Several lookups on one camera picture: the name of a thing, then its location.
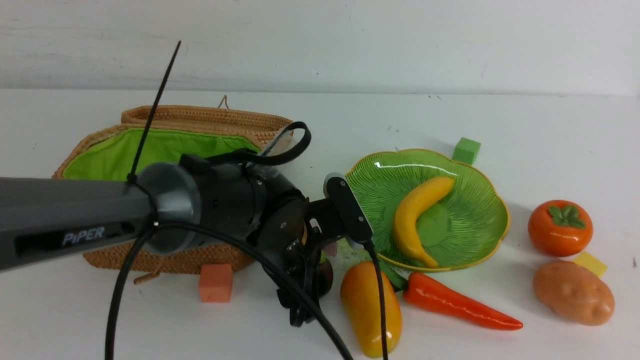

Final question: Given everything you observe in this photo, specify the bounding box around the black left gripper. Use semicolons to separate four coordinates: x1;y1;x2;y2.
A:
250;197;343;306

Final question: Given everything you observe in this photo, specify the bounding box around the purple toy mangosteen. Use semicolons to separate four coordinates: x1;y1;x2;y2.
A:
315;250;334;297

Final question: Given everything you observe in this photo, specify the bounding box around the yellow orange toy mango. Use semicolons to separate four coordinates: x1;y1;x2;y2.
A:
340;261;403;359

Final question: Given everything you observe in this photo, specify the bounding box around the yellow toy banana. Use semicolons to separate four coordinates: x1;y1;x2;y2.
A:
392;176;455;269

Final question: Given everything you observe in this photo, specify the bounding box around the orange toy carrot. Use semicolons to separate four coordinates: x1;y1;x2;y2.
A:
380;262;524;331

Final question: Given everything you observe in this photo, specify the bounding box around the brown toy potato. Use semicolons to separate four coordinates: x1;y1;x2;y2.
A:
532;260;616;326

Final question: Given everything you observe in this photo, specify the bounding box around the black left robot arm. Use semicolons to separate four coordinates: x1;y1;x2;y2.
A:
0;151;371;327

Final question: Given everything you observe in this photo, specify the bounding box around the pink foam cube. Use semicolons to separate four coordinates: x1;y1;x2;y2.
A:
323;242;338;257

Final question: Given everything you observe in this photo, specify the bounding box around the orange foam cube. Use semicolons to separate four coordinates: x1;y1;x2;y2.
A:
198;263;234;303

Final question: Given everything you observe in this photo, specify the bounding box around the green leaf-shaped ceramic plate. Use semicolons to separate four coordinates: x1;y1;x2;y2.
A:
345;148;511;272

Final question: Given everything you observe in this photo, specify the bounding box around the green foam cube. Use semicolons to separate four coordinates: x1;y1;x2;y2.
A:
451;137;482;166

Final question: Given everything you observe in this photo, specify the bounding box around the woven wicker basket green lining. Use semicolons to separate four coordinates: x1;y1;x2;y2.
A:
53;125;277;275

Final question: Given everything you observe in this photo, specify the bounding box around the orange toy persimmon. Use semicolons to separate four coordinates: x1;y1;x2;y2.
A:
527;199;594;258

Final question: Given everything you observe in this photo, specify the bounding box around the yellow foam cube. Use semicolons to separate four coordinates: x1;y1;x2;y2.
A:
572;251;608;279

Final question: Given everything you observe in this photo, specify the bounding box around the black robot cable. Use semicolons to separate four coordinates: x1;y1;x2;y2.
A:
104;41;391;360

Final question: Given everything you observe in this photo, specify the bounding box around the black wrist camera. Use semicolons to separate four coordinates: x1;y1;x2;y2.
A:
323;172;374;251

